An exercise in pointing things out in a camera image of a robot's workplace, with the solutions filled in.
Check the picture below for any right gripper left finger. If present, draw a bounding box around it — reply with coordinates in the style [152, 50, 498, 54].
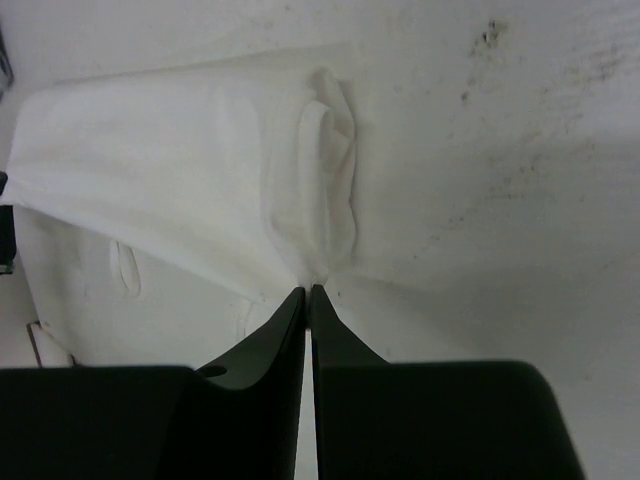
[1, 288, 305, 479]

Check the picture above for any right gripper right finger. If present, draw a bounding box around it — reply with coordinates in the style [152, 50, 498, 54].
[309, 285, 584, 479]

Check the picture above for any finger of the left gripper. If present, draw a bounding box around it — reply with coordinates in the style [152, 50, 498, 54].
[0, 169, 17, 275]

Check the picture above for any white tank top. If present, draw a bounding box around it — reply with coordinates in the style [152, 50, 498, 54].
[0, 64, 364, 301]

